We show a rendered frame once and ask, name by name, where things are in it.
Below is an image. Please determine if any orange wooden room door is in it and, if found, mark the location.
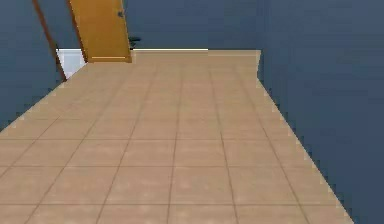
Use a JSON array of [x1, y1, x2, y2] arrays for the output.
[[66, 0, 133, 64]]

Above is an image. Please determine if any brown wooden door frame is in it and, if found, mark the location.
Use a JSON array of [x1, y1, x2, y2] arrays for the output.
[[31, 0, 68, 83]]

